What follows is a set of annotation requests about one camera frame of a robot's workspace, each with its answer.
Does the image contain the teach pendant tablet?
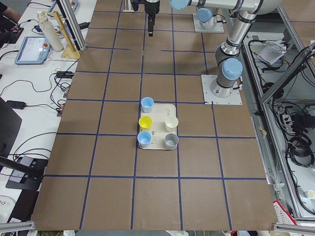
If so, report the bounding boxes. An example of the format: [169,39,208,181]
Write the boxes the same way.
[15,36,51,65]

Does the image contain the black monitor stand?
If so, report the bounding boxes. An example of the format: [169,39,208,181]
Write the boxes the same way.
[0,99,48,191]

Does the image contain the cream white plastic cup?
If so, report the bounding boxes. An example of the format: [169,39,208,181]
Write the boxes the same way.
[164,116,179,132]

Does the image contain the aluminium frame post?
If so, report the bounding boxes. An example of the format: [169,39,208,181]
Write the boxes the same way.
[56,0,86,51]

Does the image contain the wooden stand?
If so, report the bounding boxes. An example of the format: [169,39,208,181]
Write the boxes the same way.
[46,11,80,59]

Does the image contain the light blue cup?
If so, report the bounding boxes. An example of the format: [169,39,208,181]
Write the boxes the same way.
[141,97,154,113]
[137,131,152,148]

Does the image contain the grey plastic cup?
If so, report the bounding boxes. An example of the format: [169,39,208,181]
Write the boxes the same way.
[164,133,179,149]

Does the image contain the beige water bottle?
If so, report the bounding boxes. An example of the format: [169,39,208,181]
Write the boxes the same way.
[37,11,63,52]

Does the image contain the black power adapter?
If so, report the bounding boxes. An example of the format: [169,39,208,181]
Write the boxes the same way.
[6,100,27,110]

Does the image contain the light blue cup near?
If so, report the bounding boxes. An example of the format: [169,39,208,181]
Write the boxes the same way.
[141,97,154,113]

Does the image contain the cream rabbit tray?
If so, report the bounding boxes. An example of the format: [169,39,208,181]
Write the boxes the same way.
[139,103,177,150]

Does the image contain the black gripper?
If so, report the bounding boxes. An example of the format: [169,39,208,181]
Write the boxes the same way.
[144,0,160,37]

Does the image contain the light blue cup far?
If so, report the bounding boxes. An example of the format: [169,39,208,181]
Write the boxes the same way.
[137,131,152,148]

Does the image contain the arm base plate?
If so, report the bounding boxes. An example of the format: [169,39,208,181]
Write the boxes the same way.
[192,13,224,33]
[201,75,243,105]

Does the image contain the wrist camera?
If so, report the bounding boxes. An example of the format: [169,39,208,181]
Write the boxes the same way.
[130,0,142,11]

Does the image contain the crumpled white paper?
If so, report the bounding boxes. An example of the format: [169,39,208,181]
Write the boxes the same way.
[257,40,286,65]

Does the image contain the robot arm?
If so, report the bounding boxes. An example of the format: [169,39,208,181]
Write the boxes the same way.
[170,0,282,98]
[132,0,224,37]

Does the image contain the yellow plastic cup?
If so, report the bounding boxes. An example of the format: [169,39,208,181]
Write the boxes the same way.
[138,116,153,131]

